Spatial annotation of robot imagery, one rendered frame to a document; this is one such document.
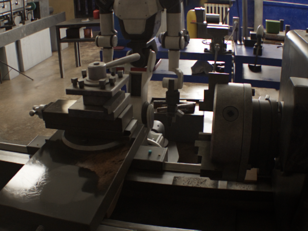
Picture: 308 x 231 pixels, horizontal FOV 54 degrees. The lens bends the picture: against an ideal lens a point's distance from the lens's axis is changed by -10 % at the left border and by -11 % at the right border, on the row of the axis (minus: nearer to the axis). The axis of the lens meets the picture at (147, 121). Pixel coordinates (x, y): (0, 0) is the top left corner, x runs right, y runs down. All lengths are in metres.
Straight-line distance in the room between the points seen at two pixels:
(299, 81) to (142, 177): 0.68
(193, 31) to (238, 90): 5.62
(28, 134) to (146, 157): 2.42
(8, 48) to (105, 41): 3.50
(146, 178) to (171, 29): 1.11
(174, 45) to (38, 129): 2.00
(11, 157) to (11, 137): 2.12
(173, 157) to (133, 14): 1.10
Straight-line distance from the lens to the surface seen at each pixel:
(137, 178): 1.12
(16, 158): 1.35
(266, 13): 7.92
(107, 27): 2.13
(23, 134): 3.50
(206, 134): 0.91
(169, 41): 1.99
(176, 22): 1.99
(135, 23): 1.99
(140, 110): 2.06
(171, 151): 2.56
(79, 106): 1.11
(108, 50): 2.16
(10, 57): 5.52
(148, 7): 1.95
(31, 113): 1.24
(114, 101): 1.05
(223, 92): 0.77
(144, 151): 1.19
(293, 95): 0.60
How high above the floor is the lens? 1.48
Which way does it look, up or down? 26 degrees down
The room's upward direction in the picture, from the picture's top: 2 degrees counter-clockwise
